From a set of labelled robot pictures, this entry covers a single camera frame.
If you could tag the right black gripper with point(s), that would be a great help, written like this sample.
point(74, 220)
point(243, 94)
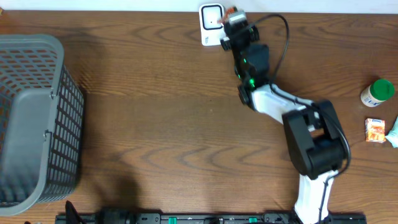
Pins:
point(254, 32)

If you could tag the orange red candy bar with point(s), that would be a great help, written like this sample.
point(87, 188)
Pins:
point(227, 12)

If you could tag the green lid jar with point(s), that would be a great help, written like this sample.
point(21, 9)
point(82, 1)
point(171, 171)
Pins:
point(377, 93)

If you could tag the small orange snack packet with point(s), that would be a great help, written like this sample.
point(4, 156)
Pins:
point(375, 130)

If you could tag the teal white wipes packet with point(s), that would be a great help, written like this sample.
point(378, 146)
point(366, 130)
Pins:
point(392, 135)

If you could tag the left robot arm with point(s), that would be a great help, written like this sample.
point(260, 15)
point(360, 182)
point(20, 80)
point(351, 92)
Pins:
point(104, 216)

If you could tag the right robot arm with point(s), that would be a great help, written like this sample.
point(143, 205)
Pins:
point(317, 145)

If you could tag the white barcode scanner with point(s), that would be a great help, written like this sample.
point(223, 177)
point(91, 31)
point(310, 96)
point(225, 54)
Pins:
point(211, 30)

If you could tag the grey plastic mesh basket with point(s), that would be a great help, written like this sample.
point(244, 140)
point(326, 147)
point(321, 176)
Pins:
point(41, 123)

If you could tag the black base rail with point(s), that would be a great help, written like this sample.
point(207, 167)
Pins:
point(269, 217)

